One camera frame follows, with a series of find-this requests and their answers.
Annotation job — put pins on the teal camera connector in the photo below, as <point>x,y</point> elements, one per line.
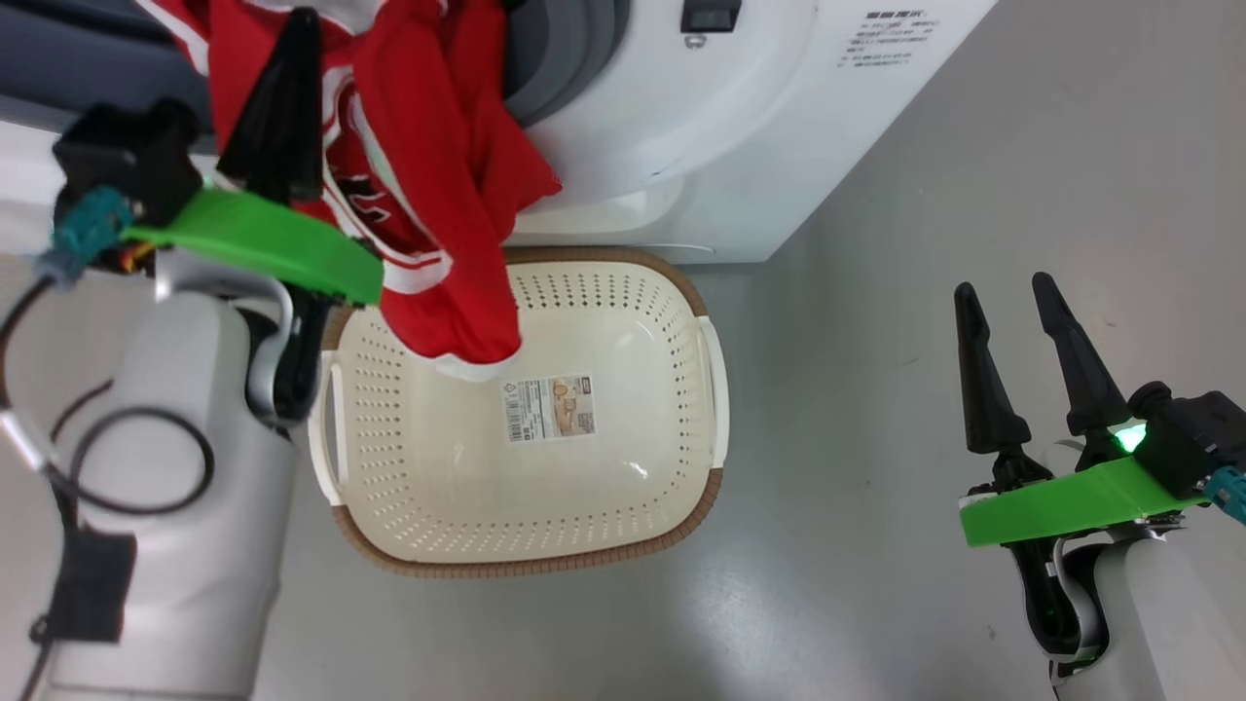
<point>1228,492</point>
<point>88,229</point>

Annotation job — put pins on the cream perforated laundry basket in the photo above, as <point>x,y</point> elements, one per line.
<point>584,506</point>

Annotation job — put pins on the black door lock slot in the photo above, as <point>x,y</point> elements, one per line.
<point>711,15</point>

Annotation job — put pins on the grey rubber door gasket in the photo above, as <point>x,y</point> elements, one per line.
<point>574,49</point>

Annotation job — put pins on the right teal camera connector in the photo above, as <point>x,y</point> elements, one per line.
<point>1228,492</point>

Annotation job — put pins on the barcode sticker in basket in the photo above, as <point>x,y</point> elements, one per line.
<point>548,409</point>

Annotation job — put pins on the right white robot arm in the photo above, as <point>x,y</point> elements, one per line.
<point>1168,623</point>

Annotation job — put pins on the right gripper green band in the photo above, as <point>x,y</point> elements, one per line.
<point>1071,501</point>

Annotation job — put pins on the left teal camera connector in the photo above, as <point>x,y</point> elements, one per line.
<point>88,229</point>

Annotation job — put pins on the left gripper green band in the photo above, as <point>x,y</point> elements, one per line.
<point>263,239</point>

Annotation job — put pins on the white front-load washing machine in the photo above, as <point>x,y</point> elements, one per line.
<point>730,127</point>

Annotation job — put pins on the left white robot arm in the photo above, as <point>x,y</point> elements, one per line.
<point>185,584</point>

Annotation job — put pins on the red and white jersey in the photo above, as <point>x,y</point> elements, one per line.
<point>438,146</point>

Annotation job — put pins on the printed text label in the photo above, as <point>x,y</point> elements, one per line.
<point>881,39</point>

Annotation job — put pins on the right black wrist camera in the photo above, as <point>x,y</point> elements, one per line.
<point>1188,438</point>

